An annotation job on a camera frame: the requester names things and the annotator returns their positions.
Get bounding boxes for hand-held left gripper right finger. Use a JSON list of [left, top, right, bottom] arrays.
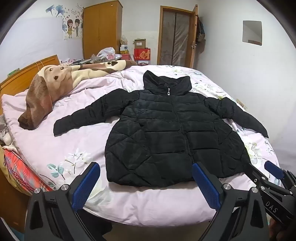
[[192, 162, 270, 241]]

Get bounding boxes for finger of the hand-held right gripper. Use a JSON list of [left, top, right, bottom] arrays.
[[264, 161, 296, 188], [245, 163, 281, 192]]

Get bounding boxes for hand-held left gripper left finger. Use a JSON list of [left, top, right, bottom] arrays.
[[24, 162, 111, 241]]

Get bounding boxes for black puffer jacket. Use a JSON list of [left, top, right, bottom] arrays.
[[53, 70, 269, 188]]

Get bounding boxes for grey and white clothes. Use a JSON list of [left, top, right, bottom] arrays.
[[0, 113, 14, 146]]

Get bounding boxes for pink floral duvet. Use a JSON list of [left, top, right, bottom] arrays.
[[2, 65, 281, 227]]

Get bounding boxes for red plaid cloth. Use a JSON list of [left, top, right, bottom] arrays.
[[3, 148, 53, 195]]

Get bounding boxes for brown dog print blanket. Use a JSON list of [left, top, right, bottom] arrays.
[[18, 59, 138, 131]]

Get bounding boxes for wooden bed headboard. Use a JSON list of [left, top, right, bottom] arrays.
[[0, 55, 60, 116]]

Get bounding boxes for white plastic bag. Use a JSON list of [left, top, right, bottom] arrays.
[[97, 47, 115, 60]]

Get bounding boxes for red gift box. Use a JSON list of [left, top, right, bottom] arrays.
[[134, 48, 151, 61]]

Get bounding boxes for hanging bags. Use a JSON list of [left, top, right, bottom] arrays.
[[196, 14, 206, 42]]

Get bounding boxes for wooden door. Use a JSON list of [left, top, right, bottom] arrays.
[[190, 5, 199, 69]]

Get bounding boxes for cardboard box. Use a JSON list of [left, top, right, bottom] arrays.
[[133, 38, 147, 49]]

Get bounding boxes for wooden wardrobe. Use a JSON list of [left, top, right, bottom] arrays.
[[83, 0, 123, 60]]

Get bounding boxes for cartoon wall poster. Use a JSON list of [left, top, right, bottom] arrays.
[[62, 16, 83, 40]]

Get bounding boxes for blue flower wall sticker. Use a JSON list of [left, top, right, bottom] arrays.
[[46, 3, 64, 18]]

